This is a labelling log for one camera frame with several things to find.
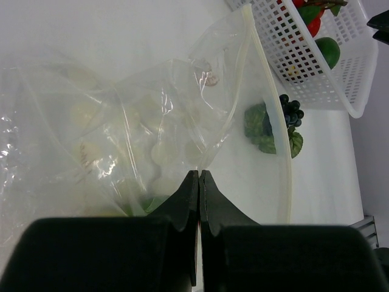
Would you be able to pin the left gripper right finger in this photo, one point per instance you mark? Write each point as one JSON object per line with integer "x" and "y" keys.
{"x": 239, "y": 254}

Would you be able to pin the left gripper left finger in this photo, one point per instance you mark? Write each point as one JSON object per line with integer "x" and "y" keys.
{"x": 157, "y": 252}

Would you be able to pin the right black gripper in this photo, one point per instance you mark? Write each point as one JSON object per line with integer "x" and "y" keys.
{"x": 380, "y": 22}

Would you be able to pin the green fake lime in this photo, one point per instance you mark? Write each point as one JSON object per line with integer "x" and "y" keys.
{"x": 329, "y": 49}

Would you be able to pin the fake strawberry bunch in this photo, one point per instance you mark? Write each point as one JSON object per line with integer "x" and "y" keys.
{"x": 312, "y": 11}

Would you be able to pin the dark fake grape bunch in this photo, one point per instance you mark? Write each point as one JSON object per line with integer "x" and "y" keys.
{"x": 260, "y": 128}

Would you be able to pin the clear zip top bag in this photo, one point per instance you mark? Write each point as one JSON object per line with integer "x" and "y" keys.
{"x": 74, "y": 144}

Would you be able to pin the white plastic basket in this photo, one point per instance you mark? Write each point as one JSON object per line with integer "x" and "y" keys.
{"x": 297, "y": 61}

